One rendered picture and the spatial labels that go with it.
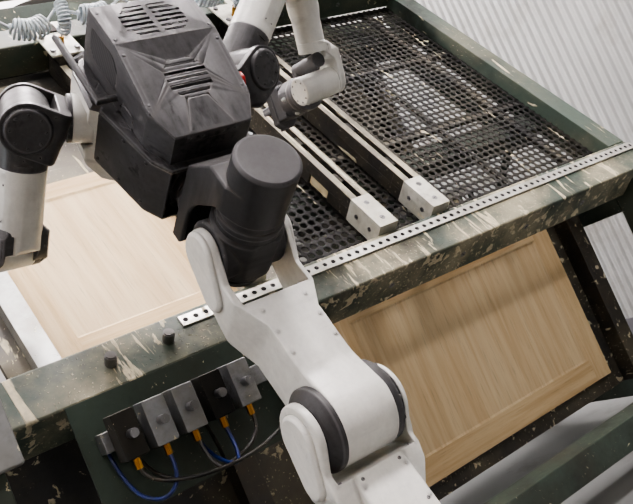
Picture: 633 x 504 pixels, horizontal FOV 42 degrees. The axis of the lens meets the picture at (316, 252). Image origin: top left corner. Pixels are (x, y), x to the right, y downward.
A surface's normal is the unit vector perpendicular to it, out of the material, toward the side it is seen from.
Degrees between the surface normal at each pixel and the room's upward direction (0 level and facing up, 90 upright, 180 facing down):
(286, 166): 67
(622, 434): 90
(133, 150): 100
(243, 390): 90
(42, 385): 56
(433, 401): 90
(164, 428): 90
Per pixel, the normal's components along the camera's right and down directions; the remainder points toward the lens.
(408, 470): 0.25, -0.64
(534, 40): -0.81, 0.31
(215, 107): 0.40, -0.40
